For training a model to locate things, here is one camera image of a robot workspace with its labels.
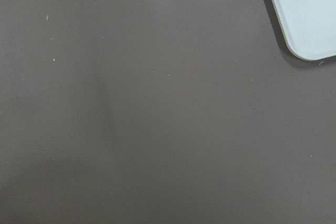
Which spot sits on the cream plastic tray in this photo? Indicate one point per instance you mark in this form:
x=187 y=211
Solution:
x=308 y=27

